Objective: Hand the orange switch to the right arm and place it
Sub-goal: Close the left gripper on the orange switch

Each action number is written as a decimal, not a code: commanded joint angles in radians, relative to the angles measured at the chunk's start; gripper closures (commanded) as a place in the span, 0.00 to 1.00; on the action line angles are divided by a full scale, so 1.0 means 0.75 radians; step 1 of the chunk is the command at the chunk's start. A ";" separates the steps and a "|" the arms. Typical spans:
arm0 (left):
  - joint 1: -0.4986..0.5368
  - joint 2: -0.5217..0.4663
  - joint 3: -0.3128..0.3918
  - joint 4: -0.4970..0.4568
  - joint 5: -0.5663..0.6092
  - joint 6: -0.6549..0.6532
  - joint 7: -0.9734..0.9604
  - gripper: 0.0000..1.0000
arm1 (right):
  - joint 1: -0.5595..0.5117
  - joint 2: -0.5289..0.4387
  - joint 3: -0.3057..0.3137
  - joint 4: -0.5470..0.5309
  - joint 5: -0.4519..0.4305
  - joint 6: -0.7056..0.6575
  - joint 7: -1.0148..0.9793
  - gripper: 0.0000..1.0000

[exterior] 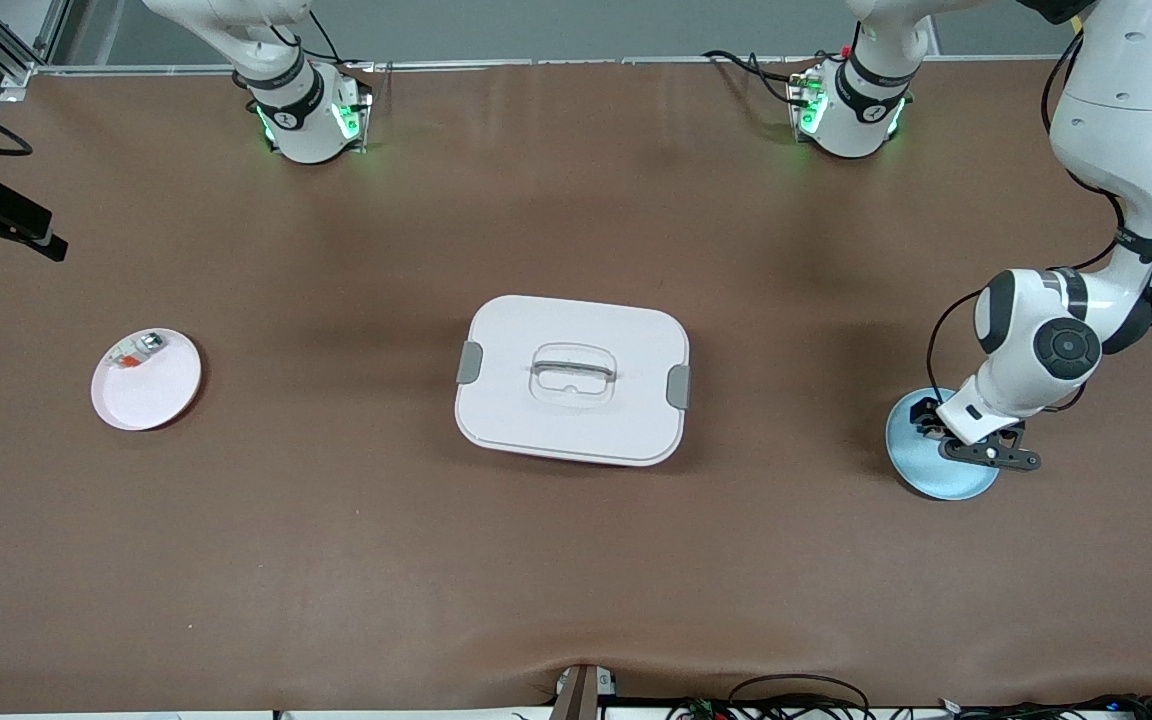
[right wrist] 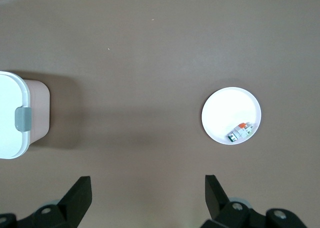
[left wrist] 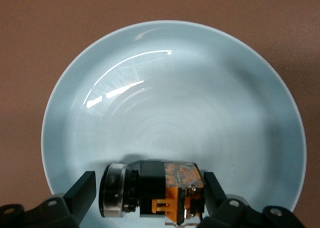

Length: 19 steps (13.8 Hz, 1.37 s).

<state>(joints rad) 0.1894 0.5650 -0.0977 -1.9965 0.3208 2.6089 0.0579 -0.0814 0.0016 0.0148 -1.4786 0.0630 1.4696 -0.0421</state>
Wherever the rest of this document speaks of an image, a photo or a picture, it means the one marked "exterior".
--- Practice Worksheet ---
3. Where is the black looped cable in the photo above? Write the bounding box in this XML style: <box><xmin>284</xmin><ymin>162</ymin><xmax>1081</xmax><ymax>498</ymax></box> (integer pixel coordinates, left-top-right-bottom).
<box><xmin>726</xmin><ymin>675</ymin><xmax>872</xmax><ymax>720</ymax></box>

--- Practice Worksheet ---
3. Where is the white lidded storage box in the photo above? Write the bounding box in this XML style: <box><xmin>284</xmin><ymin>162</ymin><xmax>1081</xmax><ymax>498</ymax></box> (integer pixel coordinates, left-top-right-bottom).
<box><xmin>454</xmin><ymin>294</ymin><xmax>691</xmax><ymax>468</ymax></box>

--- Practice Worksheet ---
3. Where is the brown table mat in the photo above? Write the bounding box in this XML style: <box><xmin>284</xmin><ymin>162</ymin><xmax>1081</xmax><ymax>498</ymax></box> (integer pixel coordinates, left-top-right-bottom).
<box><xmin>0</xmin><ymin>58</ymin><xmax>1152</xmax><ymax>713</ymax></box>

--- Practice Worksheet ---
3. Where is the white orange circuit breaker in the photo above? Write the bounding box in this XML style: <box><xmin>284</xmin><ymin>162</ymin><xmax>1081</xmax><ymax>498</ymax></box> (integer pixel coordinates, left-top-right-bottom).
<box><xmin>104</xmin><ymin>333</ymin><xmax>169</xmax><ymax>373</ymax></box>

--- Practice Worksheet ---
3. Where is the light blue round plate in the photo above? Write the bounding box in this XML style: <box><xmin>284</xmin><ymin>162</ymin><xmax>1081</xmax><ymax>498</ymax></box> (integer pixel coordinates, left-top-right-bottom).
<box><xmin>885</xmin><ymin>387</ymin><xmax>1003</xmax><ymax>501</ymax></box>

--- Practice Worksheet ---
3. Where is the black cable bundle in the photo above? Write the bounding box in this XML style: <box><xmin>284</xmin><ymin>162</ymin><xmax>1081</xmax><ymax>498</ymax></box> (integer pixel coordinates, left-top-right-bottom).
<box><xmin>936</xmin><ymin>693</ymin><xmax>1152</xmax><ymax>720</ymax></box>

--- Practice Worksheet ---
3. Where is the pink round plate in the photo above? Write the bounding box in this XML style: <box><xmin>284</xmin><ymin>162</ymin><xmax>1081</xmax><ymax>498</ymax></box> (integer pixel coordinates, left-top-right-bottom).
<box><xmin>91</xmin><ymin>328</ymin><xmax>203</xmax><ymax>432</ymax></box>

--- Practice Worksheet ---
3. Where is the grey metal table clamp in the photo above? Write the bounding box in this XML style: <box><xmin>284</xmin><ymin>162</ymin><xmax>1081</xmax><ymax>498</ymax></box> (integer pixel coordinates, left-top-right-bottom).
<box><xmin>549</xmin><ymin>663</ymin><xmax>619</xmax><ymax>720</ymax></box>

